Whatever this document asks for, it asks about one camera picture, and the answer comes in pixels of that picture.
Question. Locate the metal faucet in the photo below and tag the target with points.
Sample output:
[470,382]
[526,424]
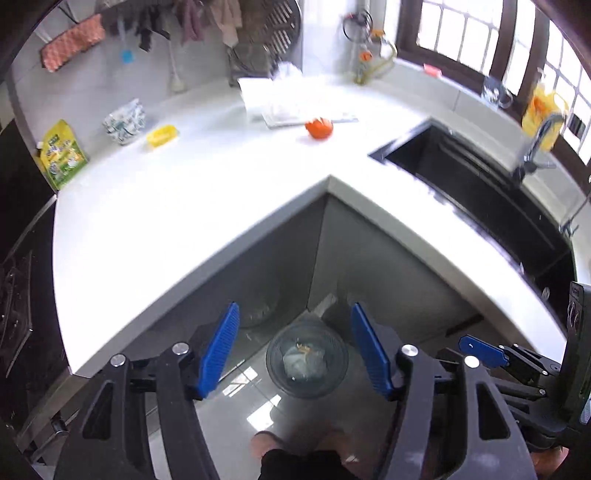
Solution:
[535,147]

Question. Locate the small pink dish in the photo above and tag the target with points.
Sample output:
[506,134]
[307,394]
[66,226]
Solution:
[432,70]

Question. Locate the white bottle brush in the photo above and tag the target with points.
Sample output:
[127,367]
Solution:
[175,83]

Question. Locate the white paper tube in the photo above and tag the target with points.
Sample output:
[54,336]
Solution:
[256,94]

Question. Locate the pink sponge cloth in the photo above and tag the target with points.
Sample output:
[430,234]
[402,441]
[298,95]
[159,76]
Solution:
[71,44]

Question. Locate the round grey trash bin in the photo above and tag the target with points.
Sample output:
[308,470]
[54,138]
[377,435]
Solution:
[332,369]

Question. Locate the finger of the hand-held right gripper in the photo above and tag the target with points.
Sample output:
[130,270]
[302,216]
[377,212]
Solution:
[517,385]
[480,348]

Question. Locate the mauve hanging cloth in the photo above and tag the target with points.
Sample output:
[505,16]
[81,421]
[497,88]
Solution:
[189,18]

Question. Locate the black range hood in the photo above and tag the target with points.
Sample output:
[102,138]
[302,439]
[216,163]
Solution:
[23,184]

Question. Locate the person's left leg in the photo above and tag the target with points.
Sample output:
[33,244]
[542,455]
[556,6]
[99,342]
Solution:
[264,445]

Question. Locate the grey base cabinet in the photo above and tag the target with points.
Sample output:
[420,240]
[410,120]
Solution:
[383,258]

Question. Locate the black kitchen sink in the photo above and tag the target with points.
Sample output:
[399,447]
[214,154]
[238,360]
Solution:
[480,203]

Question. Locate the gas valve with orange knob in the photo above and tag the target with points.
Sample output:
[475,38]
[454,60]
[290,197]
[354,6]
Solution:
[365,57]

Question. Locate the black gas cooktop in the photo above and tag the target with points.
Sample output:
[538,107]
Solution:
[18,304]

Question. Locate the perforated metal steamer plate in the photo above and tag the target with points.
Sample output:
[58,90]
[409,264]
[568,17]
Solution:
[268,32]

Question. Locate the dark hanging cloth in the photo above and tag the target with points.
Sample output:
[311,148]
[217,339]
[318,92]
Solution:
[147,25]

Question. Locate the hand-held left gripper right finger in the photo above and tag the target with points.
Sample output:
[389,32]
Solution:
[371,350]

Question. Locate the metal dish rack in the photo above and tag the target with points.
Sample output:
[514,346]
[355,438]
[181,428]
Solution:
[240,69]

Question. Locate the glass mug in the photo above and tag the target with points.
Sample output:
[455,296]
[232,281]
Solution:
[496,92]

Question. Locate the black wall socket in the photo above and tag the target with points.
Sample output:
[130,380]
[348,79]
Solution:
[577,127]

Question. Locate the pink beige hanging cloth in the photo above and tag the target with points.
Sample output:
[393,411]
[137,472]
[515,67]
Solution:
[226,18]

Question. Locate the dark framed window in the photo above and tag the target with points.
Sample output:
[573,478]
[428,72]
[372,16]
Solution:
[501,41]

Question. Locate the dark wall utensil rail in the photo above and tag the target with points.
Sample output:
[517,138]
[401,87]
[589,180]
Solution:
[111,18]

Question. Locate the blue silicone brush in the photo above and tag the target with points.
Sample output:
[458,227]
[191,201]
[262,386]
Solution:
[126,56]

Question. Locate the yellow oil bottle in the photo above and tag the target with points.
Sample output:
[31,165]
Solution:
[545,106]

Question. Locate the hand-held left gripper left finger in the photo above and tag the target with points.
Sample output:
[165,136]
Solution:
[219,350]

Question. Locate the clear blister package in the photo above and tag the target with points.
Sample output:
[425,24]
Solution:
[309,115]

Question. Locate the yellow green refill pouch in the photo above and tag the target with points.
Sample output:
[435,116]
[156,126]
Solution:
[62,154]

